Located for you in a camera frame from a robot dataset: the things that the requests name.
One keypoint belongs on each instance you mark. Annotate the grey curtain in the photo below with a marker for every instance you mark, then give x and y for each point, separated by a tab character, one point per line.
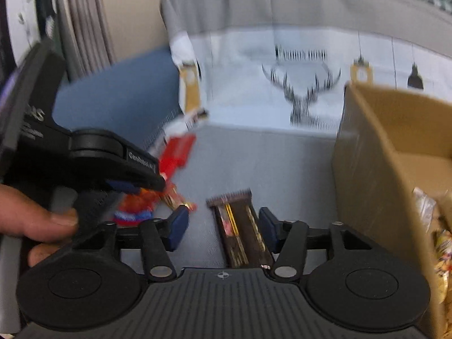
84	17

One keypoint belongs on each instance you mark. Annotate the long red blue-label snack packet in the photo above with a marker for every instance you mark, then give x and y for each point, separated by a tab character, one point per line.
136	207

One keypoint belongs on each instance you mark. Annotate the dark chocolate bar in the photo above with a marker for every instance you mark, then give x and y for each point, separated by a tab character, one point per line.
240	233

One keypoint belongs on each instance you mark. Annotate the yellow snack packet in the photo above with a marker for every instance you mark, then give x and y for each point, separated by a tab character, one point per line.
444	254

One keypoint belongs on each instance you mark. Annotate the person's left hand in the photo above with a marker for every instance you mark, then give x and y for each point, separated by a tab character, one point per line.
28	215

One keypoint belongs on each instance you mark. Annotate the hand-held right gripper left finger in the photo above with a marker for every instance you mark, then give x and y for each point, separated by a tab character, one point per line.
178	227

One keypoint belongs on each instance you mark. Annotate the blue fabric cushion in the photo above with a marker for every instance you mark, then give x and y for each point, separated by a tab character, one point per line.
116	95

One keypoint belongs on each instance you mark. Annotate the cardboard box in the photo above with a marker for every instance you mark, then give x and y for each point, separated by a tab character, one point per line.
367	169

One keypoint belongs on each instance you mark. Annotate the grey deer print bed sheet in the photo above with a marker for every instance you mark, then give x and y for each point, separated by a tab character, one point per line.
282	10

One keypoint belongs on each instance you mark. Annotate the small red candy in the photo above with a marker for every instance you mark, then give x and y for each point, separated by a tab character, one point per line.
175	196

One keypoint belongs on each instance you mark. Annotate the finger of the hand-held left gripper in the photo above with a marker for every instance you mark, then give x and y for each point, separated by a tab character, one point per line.
144	171

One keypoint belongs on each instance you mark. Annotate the wide red snack packet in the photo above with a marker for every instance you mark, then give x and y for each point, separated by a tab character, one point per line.
176	153

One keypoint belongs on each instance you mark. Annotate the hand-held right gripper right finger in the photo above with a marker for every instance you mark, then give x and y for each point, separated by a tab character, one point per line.
268	229

